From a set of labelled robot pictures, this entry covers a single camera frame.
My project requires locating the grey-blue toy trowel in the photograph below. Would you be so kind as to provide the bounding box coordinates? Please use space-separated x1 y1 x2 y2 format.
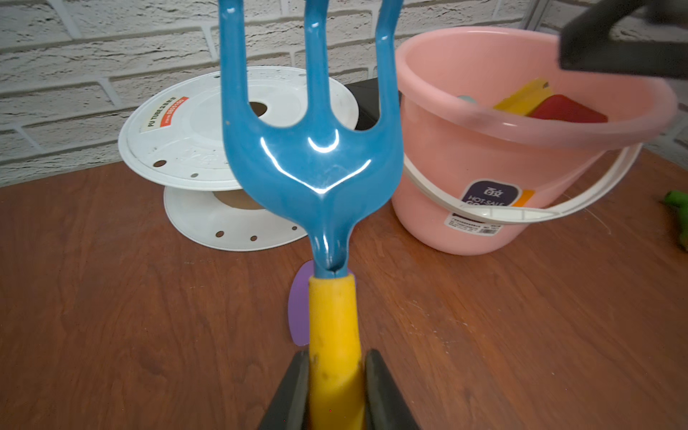
458 95 478 104

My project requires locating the green toy drill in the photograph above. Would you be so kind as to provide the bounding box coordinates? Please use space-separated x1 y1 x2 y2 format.
663 190 688 250

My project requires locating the pink plastic bucket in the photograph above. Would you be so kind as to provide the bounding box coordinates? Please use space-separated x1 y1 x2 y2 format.
392 27 678 255

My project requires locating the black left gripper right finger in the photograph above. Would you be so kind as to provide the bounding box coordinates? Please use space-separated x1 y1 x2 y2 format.
365 349 420 430

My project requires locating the white cable spool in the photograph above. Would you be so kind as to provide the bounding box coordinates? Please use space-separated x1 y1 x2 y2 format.
118 66 359 252

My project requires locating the purple toy trowel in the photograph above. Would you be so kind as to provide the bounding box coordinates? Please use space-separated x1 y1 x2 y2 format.
288 261 315 347

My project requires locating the blue toy rake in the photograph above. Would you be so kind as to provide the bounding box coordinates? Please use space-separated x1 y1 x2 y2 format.
219 1 404 429

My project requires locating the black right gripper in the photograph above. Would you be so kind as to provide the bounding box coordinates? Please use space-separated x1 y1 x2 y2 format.
558 0 687 80

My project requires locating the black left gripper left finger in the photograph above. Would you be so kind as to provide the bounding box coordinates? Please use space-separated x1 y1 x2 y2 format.
258 350 309 430

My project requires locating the yellow toy shovel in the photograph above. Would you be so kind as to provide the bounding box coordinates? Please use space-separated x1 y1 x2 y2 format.
494 78 555 116

